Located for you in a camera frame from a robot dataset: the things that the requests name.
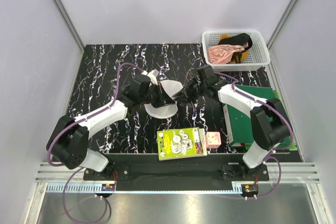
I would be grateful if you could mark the black marble mat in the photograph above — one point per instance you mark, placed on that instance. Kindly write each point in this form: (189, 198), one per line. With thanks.
(105, 67)

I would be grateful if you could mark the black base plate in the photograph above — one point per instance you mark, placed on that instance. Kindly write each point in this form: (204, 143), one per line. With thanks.
(214, 172)

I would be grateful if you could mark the white plastic basket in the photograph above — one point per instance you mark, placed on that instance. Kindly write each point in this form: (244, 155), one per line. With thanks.
(258, 54)

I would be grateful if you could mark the pink cube box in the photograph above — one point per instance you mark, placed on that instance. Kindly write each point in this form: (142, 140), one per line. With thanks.
(213, 140)

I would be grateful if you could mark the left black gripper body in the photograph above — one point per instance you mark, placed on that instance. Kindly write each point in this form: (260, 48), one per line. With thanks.
(151, 97)

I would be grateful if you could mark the black garment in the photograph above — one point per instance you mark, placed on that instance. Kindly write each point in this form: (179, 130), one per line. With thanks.
(241, 40)

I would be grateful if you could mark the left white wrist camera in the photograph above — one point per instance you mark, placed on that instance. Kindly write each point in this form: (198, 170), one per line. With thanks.
(152, 74)

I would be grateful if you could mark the pink satin garment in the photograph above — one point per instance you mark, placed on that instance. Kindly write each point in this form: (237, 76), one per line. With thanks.
(222, 54)

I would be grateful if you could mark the green binder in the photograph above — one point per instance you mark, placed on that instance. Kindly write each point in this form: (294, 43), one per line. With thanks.
(238, 125)

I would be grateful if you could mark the green illustrated book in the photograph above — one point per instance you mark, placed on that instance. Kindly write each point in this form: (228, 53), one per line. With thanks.
(181, 143)

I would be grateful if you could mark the yellow garment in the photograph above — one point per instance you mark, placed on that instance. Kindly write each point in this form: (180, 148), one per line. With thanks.
(239, 57)

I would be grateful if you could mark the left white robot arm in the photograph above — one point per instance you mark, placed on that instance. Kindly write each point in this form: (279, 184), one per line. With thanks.
(69, 140)

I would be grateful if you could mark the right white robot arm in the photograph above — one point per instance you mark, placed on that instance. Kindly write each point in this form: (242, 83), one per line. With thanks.
(269, 122)

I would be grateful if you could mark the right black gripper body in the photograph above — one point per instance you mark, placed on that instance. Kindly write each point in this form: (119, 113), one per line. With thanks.
(196, 89)

